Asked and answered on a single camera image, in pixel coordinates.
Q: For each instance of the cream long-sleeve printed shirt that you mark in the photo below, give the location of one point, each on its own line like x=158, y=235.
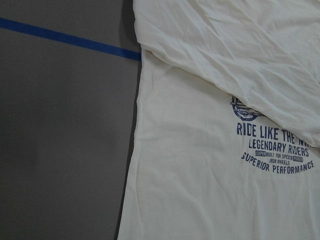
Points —
x=227, y=137

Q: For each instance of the blue tape grid lines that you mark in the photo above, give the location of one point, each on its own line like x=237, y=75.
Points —
x=68, y=39

